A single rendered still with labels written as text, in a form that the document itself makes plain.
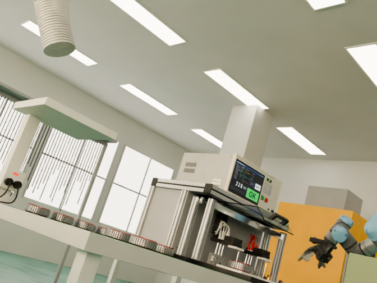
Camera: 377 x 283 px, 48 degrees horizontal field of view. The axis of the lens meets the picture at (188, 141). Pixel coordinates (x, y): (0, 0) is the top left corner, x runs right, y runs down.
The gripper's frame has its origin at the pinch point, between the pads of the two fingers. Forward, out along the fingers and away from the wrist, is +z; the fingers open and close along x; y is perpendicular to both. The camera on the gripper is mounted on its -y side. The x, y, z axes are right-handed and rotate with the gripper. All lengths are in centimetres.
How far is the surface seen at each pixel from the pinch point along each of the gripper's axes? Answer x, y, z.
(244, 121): 123, -409, 47
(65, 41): -162, -52, -40
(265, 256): -34.2, 9.7, -1.2
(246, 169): -57, -14, -31
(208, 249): -59, 2, 11
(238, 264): -58, 28, -4
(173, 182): -88, -14, -9
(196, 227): -71, 1, 2
